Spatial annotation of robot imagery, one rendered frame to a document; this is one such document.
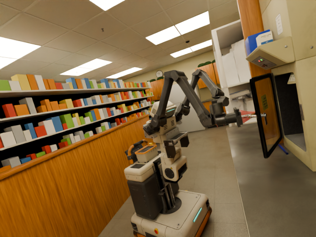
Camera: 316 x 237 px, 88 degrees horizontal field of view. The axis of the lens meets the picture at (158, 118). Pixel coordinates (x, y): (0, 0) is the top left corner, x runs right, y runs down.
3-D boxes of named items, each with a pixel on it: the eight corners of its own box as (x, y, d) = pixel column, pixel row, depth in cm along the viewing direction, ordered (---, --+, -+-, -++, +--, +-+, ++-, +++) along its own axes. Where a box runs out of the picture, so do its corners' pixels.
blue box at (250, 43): (267, 51, 91) (264, 34, 90) (272, 47, 81) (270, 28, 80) (247, 57, 94) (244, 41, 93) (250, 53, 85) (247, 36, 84)
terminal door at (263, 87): (282, 138, 97) (270, 72, 93) (265, 160, 78) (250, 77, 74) (280, 138, 98) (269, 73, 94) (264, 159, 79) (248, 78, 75)
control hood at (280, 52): (270, 68, 94) (267, 51, 93) (296, 61, 64) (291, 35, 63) (248, 74, 98) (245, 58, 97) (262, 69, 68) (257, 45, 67)
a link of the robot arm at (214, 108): (210, 124, 102) (203, 126, 96) (206, 106, 103) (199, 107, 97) (229, 121, 94) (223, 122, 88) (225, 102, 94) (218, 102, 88)
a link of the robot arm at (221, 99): (221, 94, 125) (213, 90, 122) (233, 92, 115) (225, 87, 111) (217, 109, 124) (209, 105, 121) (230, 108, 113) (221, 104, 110)
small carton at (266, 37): (269, 47, 78) (267, 34, 78) (273, 44, 73) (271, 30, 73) (257, 50, 80) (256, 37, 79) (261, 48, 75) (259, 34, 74)
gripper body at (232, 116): (238, 108, 85) (223, 111, 88) (241, 127, 86) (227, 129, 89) (236, 106, 91) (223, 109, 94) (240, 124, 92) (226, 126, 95)
